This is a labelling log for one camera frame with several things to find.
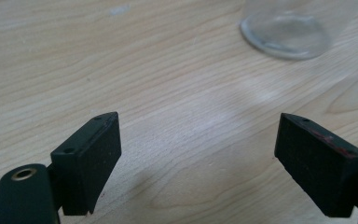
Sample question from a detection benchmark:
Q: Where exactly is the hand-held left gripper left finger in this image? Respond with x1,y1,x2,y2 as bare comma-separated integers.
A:
49,111,122,217

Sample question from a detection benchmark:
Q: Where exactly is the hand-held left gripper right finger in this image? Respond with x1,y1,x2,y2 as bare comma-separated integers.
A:
273,112,358,218

